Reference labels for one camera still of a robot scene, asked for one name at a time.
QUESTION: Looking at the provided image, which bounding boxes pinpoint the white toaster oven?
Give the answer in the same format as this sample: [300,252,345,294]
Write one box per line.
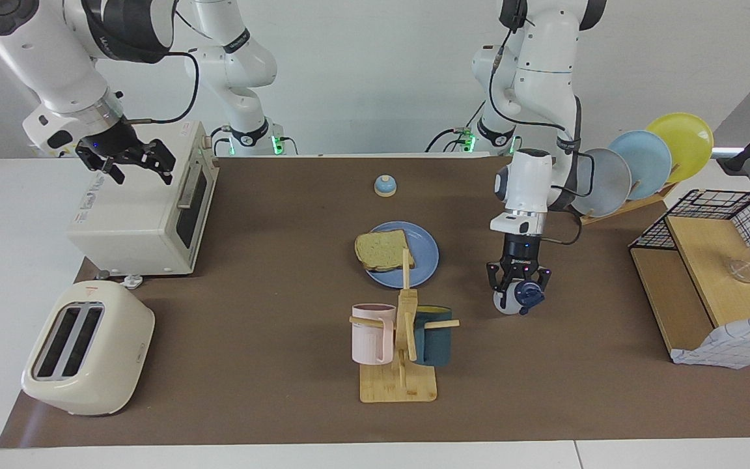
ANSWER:
[66,120,221,277]

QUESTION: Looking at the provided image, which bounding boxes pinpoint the clear squeeze bottle blue cap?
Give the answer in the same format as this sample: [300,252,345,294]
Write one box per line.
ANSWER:
[493,280,545,317]

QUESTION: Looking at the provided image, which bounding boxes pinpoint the blue round plate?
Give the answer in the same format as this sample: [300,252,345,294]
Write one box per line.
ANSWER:
[363,221,440,289]

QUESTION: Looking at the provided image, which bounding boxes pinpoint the wooden plate rack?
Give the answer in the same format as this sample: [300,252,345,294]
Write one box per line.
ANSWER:
[577,163,680,226]

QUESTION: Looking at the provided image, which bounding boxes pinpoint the cream two-slot toaster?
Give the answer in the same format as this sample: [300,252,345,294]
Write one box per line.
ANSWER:
[21,280,156,416]

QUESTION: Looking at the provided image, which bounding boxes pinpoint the pink mug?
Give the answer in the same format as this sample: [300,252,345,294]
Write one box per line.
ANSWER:
[351,304,396,365]

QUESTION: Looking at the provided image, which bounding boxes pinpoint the light blue plate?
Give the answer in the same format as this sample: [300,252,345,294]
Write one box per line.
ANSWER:
[608,130,673,201]

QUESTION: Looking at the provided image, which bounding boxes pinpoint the white checkered cloth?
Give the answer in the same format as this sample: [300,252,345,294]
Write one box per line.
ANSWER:
[670,316,750,370]

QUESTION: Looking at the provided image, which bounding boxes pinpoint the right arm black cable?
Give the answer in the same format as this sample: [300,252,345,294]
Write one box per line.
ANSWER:
[118,51,200,126]

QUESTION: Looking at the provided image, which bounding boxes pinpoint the toasted bread slice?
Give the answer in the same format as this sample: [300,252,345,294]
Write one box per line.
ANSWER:
[355,229,416,272]

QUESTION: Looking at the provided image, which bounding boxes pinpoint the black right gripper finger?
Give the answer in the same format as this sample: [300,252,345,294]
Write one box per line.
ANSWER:
[137,139,176,185]
[77,151,125,186]

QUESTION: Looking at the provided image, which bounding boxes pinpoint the wooden shelf with wire frame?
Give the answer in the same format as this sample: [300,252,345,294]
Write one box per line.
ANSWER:
[629,189,750,365]

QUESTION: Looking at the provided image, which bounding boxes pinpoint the wooden mug tree stand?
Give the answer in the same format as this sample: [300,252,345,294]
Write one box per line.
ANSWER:
[349,248,460,403]

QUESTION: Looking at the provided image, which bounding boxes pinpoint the brown table mat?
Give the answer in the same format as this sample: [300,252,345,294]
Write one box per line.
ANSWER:
[0,155,750,449]

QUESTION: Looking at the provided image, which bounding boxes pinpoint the black base cable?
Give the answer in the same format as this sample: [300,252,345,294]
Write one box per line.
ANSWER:
[424,111,485,153]
[209,125,232,157]

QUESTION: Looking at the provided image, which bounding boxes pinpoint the clear glass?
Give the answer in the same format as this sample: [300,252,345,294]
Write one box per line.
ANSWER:
[723,257,750,284]

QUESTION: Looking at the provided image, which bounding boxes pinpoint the grey plate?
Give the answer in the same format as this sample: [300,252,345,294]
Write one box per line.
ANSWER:
[570,148,633,218]

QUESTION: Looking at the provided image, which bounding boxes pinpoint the yellow plate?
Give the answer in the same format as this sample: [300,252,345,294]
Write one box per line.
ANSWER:
[645,113,714,185]

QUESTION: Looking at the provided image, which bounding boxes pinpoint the dark teal mug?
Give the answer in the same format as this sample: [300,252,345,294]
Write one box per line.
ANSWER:
[412,305,454,366]

